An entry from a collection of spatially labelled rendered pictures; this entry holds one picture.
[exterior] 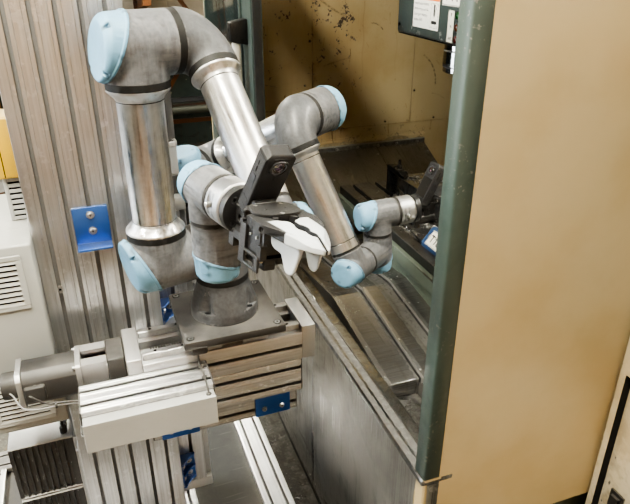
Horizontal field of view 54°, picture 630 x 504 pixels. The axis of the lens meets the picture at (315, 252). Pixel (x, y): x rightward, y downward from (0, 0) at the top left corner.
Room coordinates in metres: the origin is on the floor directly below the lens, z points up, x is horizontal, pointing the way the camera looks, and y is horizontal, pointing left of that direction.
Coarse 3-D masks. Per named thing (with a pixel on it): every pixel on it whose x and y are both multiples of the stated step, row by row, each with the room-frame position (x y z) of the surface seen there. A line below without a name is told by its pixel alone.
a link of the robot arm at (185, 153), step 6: (180, 150) 1.69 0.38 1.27; (186, 150) 1.69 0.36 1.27; (192, 150) 1.68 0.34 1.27; (198, 150) 1.69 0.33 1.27; (180, 156) 1.65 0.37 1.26; (186, 156) 1.64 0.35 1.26; (192, 156) 1.65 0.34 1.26; (198, 156) 1.67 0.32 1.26; (204, 156) 1.71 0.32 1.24; (180, 162) 1.63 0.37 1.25; (186, 162) 1.63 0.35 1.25; (180, 168) 1.62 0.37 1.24
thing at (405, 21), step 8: (400, 0) 2.17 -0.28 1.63; (408, 0) 2.12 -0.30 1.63; (440, 0) 1.93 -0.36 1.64; (400, 8) 2.16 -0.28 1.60; (408, 8) 2.11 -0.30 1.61; (440, 8) 1.93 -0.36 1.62; (448, 8) 1.89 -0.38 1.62; (456, 8) 1.85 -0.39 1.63; (400, 16) 2.16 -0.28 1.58; (408, 16) 2.11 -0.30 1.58; (440, 16) 1.92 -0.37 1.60; (400, 24) 2.16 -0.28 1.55; (408, 24) 2.11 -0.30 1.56; (440, 24) 1.92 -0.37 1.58; (400, 32) 2.17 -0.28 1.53; (408, 32) 2.10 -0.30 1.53; (416, 32) 2.05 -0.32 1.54; (424, 32) 2.01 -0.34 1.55; (432, 32) 1.96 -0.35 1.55; (440, 32) 1.92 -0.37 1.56; (432, 40) 1.97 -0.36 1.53; (440, 40) 1.91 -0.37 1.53
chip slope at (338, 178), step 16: (352, 144) 3.08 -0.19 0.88; (368, 144) 3.11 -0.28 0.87; (384, 144) 3.14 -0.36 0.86; (400, 144) 3.18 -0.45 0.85; (416, 144) 3.20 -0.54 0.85; (336, 160) 2.99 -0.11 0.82; (352, 160) 3.00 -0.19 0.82; (368, 160) 3.02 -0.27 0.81; (384, 160) 3.04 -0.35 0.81; (416, 160) 3.07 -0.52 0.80; (432, 160) 3.09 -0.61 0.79; (288, 176) 2.83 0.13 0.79; (336, 176) 2.88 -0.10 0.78; (352, 176) 2.89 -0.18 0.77; (368, 176) 2.91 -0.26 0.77; (384, 176) 2.92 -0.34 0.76; (352, 224) 2.59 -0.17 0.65
